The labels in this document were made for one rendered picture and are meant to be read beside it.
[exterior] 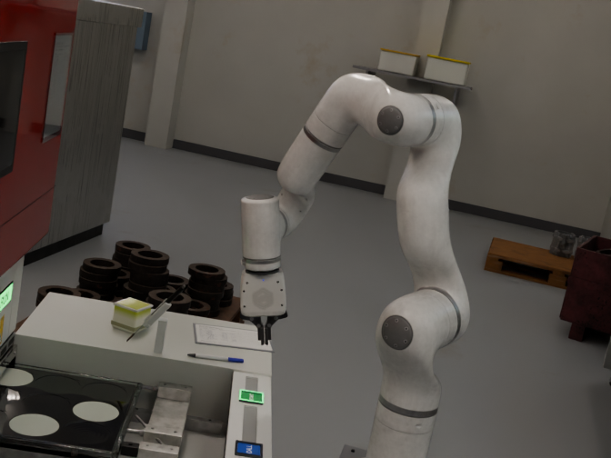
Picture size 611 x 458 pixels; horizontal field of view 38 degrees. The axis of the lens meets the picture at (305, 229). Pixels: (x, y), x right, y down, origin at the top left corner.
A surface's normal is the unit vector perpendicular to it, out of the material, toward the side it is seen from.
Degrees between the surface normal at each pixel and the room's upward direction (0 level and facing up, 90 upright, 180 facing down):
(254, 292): 90
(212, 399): 90
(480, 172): 90
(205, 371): 90
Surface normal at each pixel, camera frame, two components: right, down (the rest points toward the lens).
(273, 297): 0.09, 0.22
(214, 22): -0.22, 0.17
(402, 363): -0.45, 0.71
